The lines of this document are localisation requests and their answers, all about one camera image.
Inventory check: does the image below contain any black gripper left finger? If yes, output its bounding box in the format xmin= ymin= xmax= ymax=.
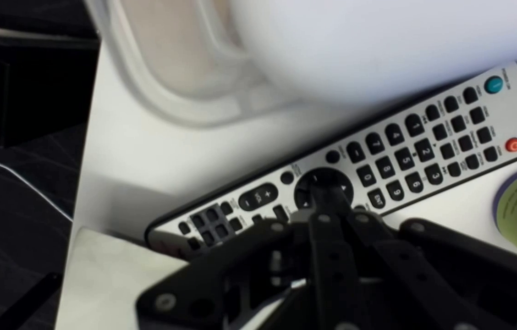
xmin=136 ymin=189 xmax=360 ymax=330

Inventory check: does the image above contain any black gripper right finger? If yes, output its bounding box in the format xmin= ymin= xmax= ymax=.
xmin=349 ymin=209 xmax=517 ymax=330

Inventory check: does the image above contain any silver black remote control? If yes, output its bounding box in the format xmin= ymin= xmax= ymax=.
xmin=145 ymin=62 xmax=517 ymax=259

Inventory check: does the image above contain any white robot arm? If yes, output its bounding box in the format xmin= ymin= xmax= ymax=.
xmin=136 ymin=0 xmax=517 ymax=330

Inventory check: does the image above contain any clear plastic storage box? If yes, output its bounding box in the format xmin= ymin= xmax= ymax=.
xmin=85 ymin=0 xmax=297 ymax=128

